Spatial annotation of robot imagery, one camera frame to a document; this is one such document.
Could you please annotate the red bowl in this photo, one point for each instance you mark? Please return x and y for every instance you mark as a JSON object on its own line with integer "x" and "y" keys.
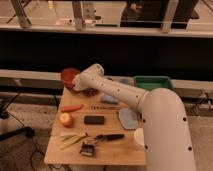
{"x": 67, "y": 76}

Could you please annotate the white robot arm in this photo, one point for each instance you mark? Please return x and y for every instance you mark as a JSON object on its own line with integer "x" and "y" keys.
{"x": 168, "y": 145}

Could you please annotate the green tray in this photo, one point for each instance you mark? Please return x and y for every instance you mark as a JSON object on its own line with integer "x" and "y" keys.
{"x": 153, "y": 82}

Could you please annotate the small blue cloth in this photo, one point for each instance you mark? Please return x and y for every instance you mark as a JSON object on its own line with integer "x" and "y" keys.
{"x": 109, "y": 99}

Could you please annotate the dark red berries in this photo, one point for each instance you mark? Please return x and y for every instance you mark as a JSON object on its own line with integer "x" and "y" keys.
{"x": 90, "y": 92}

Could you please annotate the black rectangular block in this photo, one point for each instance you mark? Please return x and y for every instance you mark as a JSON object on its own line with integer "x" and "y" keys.
{"x": 94, "y": 120}

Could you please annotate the blue grey cloth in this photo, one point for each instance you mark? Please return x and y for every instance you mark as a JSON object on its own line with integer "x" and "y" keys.
{"x": 128, "y": 119}

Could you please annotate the orange carrot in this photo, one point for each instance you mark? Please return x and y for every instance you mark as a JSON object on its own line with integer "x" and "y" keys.
{"x": 71, "y": 108}

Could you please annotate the apple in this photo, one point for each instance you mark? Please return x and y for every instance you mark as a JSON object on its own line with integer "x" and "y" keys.
{"x": 66, "y": 119}

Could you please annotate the white cup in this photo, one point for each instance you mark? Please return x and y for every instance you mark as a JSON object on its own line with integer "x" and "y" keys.
{"x": 139, "y": 137}

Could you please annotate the yellow banana peel pieces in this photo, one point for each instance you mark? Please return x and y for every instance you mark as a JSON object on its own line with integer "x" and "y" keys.
{"x": 69, "y": 139}

